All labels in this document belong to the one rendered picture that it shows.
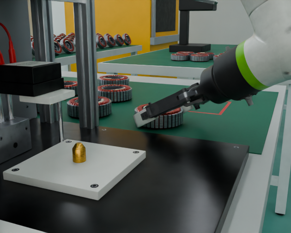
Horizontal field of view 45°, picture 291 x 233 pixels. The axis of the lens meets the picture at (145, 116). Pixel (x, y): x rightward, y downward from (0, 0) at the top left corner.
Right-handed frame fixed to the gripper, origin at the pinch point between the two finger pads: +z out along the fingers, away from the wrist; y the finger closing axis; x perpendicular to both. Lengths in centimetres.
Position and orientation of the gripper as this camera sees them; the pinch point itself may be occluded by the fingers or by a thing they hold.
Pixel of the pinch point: (159, 113)
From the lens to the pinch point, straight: 81.1
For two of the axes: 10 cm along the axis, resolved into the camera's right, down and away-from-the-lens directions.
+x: -3.5, -9.3, 1.2
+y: 7.2, -1.8, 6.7
